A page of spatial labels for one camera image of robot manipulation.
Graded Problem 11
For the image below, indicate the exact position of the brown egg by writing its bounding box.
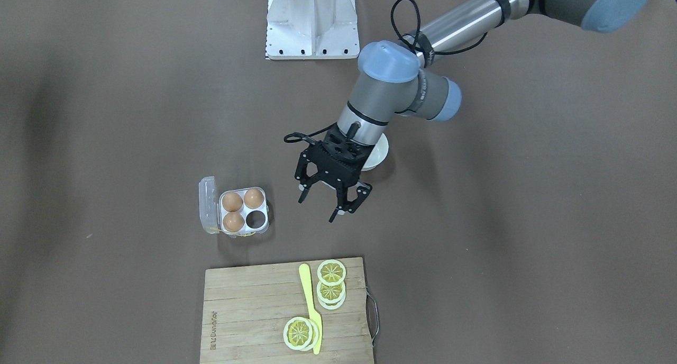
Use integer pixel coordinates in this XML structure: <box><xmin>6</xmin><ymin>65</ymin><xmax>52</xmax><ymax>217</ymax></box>
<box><xmin>243</xmin><ymin>187</ymin><xmax>264</xmax><ymax>210</ymax></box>

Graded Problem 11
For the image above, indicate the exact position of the brown egg rear box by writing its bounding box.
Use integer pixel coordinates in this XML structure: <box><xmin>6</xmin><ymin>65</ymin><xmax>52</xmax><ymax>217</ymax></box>
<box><xmin>221</xmin><ymin>192</ymin><xmax>243</xmax><ymax>212</ymax></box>

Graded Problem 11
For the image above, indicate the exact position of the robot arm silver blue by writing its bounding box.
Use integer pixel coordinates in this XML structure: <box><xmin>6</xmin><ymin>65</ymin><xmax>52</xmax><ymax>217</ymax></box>
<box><xmin>285</xmin><ymin>0</ymin><xmax>648</xmax><ymax>220</ymax></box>

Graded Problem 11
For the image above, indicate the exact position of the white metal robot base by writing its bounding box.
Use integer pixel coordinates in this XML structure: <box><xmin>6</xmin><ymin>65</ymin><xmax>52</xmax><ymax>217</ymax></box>
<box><xmin>264</xmin><ymin>0</ymin><xmax>360</xmax><ymax>60</ymax></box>

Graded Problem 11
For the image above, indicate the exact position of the clear plastic egg box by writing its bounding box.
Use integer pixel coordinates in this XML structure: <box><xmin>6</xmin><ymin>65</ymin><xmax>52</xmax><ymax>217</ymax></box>
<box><xmin>198</xmin><ymin>176</ymin><xmax>269</xmax><ymax>237</ymax></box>

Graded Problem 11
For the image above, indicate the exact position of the bamboo cutting board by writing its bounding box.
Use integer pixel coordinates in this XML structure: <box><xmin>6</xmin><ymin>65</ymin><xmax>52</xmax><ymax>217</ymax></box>
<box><xmin>200</xmin><ymin>257</ymin><xmax>375</xmax><ymax>363</ymax></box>

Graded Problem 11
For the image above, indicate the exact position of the yellow plastic knife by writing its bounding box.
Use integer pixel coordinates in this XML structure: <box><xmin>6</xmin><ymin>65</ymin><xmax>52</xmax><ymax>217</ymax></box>
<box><xmin>298</xmin><ymin>263</ymin><xmax>323</xmax><ymax>355</ymax></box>

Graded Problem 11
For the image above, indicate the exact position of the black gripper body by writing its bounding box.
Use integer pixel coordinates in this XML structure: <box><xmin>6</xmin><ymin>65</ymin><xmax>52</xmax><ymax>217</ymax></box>
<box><xmin>297</xmin><ymin>126</ymin><xmax>374</xmax><ymax>190</ymax></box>

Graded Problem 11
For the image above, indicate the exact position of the brown egg front box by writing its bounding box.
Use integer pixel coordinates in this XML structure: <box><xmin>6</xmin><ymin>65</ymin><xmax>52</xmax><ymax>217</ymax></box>
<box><xmin>222</xmin><ymin>212</ymin><xmax>245</xmax><ymax>233</ymax></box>

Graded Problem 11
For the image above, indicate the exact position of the brown egg box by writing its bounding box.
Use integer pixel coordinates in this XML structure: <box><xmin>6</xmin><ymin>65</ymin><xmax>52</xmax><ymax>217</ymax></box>
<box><xmin>222</xmin><ymin>212</ymin><xmax>245</xmax><ymax>233</ymax></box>
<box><xmin>221</xmin><ymin>192</ymin><xmax>243</xmax><ymax>212</ymax></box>

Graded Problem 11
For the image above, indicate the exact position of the white round bowl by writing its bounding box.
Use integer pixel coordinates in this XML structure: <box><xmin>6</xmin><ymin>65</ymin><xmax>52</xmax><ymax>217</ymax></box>
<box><xmin>362</xmin><ymin>133</ymin><xmax>389</xmax><ymax>172</ymax></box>

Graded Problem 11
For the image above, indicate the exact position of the lemon slice top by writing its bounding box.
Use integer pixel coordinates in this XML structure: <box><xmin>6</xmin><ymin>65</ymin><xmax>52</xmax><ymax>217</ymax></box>
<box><xmin>316</xmin><ymin>259</ymin><xmax>347</xmax><ymax>286</ymax></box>

